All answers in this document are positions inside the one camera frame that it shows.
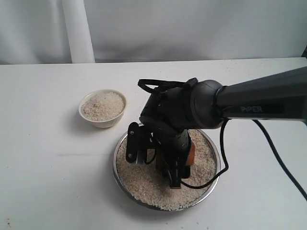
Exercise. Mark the round metal rice tray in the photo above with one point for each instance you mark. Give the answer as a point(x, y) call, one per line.
point(148, 184)

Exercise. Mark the white rolled backdrop tube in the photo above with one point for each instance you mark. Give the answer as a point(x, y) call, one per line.
point(78, 32)

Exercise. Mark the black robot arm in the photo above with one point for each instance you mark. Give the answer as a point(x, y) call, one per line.
point(281, 96)

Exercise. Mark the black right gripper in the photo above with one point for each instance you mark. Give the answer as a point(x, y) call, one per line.
point(169, 114)

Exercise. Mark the cream ceramic rice bowl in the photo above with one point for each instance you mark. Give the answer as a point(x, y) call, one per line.
point(103, 108)

